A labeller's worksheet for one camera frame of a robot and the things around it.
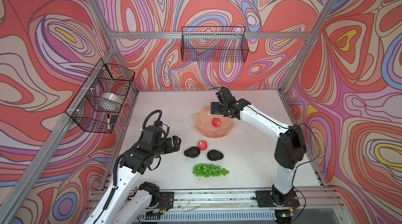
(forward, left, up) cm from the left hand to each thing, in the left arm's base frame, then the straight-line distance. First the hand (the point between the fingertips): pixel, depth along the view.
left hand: (176, 141), depth 74 cm
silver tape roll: (+16, +30, +14) cm, 37 cm away
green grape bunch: (-10, -15, -12) cm, 21 cm away
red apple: (+4, -13, -14) cm, 19 cm away
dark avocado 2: (-2, -19, -13) cm, 24 cm away
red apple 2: (+19, -22, -12) cm, 31 cm away
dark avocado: (0, -7, -13) cm, 15 cm away
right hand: (+21, -23, -2) cm, 31 cm away
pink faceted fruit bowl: (+18, -14, -16) cm, 28 cm away
